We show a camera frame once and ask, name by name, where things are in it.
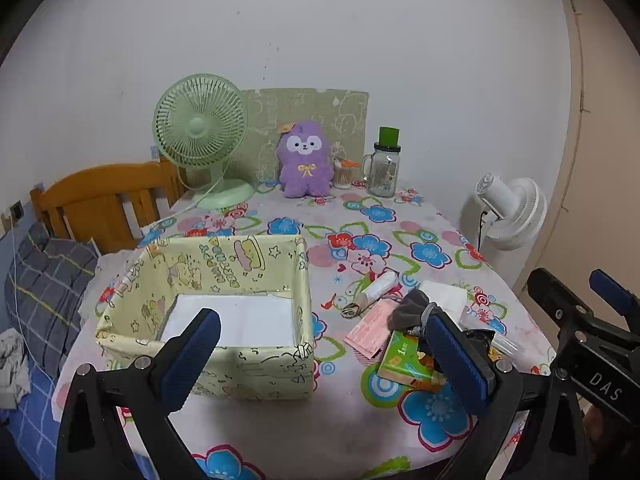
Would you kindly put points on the white crumpled cloth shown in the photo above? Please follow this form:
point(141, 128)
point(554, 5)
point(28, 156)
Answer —
point(12, 370)

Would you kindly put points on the green patterned board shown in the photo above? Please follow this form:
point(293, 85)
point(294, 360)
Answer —
point(310, 105)

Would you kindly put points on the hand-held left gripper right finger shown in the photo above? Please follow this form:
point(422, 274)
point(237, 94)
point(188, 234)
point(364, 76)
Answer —
point(460, 365)

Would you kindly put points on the glass jar with green lid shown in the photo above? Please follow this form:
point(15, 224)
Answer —
point(384, 170)

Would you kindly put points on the green desk fan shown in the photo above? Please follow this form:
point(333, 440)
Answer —
point(200, 125)

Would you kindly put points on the grey sock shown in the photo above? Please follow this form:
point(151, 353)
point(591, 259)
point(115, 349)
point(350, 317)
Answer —
point(407, 310)

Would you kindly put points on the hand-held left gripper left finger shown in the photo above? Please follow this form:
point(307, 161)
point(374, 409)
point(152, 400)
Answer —
point(192, 355)

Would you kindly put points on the wooden bed headboard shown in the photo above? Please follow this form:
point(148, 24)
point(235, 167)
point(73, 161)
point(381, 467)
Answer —
point(100, 185)

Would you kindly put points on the beige wooden door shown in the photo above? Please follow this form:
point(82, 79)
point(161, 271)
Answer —
point(600, 160)

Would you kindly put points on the beige cloth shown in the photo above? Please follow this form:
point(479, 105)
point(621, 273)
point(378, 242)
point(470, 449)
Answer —
point(356, 306)

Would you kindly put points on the cotton swab jar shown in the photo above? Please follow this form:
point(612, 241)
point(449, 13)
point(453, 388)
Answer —
point(344, 177)

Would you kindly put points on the grey plaid pillow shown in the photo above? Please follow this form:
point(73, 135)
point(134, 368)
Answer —
point(45, 285)

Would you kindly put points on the pink packet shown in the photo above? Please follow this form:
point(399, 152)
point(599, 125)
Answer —
point(370, 332)

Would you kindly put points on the blue checked bed sheet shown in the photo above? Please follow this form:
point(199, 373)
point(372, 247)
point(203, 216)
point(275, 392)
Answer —
point(30, 420)

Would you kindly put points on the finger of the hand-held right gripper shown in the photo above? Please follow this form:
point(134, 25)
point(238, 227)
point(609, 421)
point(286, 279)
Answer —
point(555, 295)
point(612, 290)

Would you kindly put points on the white cotton pad packet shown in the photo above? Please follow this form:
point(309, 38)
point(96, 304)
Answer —
point(445, 295)

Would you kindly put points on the white box liner sheet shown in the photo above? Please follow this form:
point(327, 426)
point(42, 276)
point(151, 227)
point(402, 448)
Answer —
point(250, 320)

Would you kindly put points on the purple plush toy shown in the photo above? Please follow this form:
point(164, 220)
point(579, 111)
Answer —
point(305, 170)

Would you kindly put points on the green tissue pack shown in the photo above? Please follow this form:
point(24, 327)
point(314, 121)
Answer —
point(400, 360)

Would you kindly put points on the white standing fan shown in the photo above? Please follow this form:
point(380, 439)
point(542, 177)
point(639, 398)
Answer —
point(520, 210)

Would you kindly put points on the white pad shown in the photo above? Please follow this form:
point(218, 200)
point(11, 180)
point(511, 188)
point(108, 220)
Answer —
point(382, 285)

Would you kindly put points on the clear plastic tube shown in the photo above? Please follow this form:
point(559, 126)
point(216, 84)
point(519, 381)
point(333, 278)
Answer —
point(502, 345)

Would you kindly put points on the black plastic bag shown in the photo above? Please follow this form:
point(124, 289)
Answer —
point(477, 337)

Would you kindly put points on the yellow cartoon storage box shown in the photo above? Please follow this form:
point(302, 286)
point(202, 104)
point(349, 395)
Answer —
point(280, 260)

